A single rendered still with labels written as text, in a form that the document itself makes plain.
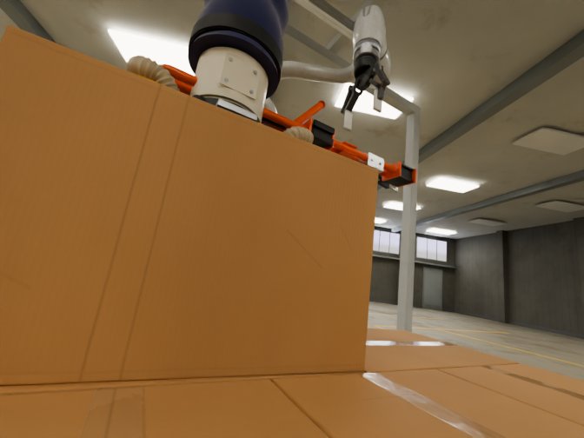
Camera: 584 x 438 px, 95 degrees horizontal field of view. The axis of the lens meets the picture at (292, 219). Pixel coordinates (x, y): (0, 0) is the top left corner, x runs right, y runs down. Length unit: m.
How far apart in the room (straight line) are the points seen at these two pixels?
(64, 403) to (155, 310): 0.12
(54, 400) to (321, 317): 0.35
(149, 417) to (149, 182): 0.27
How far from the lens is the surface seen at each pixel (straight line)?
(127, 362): 0.43
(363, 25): 1.11
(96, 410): 0.37
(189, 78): 0.68
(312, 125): 0.76
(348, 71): 1.24
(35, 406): 0.39
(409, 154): 3.99
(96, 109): 0.46
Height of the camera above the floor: 0.70
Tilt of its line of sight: 12 degrees up
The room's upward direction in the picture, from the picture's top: 8 degrees clockwise
